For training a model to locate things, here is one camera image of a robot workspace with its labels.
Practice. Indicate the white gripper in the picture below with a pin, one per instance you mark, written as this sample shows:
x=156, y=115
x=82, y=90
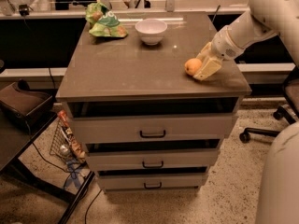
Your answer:
x=223, y=47

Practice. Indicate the orange fruit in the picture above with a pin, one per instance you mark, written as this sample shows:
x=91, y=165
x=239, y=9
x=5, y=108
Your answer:
x=192, y=66

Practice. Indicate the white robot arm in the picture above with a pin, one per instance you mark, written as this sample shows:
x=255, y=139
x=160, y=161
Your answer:
x=279, y=191

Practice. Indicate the white ceramic bowl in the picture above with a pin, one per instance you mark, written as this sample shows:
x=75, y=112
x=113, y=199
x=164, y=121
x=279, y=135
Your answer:
x=151, y=31

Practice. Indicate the top grey drawer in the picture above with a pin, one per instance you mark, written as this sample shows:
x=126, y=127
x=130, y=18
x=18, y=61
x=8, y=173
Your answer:
x=152, y=128

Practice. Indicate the grey drawer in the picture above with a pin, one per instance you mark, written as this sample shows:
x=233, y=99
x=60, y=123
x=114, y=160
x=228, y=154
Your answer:
x=152, y=128
x=155, y=159
x=125, y=182

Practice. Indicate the black office chair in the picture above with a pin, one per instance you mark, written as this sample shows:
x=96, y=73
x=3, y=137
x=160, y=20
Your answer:
x=289, y=111

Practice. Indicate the grey drawer cabinet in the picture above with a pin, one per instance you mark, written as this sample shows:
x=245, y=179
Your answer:
x=124, y=77

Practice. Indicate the green chip bag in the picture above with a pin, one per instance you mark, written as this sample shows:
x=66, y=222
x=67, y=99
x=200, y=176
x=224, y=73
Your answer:
x=103, y=22

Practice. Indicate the middle grey drawer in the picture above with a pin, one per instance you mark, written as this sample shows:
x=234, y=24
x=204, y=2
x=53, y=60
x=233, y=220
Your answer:
x=155, y=159

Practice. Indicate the bottom grey drawer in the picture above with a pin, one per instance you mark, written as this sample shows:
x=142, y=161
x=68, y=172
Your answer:
x=125, y=182

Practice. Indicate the black power adapter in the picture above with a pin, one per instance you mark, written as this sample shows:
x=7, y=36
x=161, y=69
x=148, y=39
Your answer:
x=24, y=10

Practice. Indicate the black side table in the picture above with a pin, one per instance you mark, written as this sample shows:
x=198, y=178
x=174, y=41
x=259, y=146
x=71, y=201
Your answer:
x=14, y=141

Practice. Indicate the wire basket with snacks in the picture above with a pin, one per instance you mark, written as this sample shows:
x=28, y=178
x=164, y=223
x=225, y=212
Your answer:
x=64, y=144

